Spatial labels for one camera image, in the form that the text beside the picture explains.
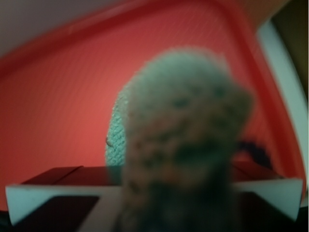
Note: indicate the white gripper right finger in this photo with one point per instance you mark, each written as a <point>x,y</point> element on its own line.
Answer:
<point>268,201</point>

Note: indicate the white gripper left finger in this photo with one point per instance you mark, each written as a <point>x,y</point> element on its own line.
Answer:
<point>66,199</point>

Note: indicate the light blue cloth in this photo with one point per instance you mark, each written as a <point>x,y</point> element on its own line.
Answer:
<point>174,129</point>

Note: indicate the orange plastic tray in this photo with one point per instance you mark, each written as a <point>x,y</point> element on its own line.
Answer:
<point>57,91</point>

